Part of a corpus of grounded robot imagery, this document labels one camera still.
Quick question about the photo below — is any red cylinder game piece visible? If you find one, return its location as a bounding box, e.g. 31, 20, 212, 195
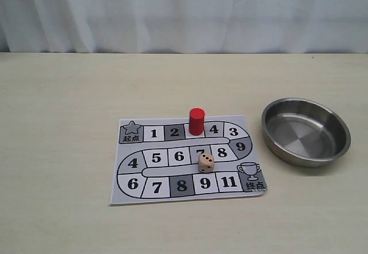
189, 107, 205, 136

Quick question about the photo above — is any white curtain backdrop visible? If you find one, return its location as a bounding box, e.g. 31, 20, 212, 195
1, 0, 367, 53

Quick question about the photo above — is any paper number game board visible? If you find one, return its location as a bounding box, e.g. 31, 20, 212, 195
110, 115, 267, 205

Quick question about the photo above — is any beige wooden die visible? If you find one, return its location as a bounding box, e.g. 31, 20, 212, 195
198, 153, 214, 173

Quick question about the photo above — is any round stainless steel dish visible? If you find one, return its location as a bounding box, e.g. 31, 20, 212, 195
261, 98, 351, 168

